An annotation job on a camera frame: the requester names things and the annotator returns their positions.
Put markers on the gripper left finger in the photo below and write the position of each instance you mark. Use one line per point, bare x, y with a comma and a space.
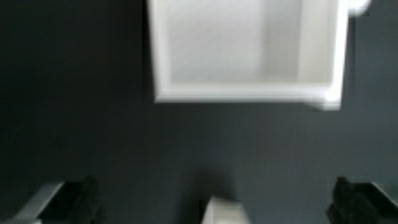
63, 204

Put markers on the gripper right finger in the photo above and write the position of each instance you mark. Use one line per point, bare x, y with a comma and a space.
365, 203

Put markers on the white drawer with knob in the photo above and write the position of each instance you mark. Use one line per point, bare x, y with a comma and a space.
251, 50

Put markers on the white front rail bar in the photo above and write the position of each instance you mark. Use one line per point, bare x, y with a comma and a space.
224, 212

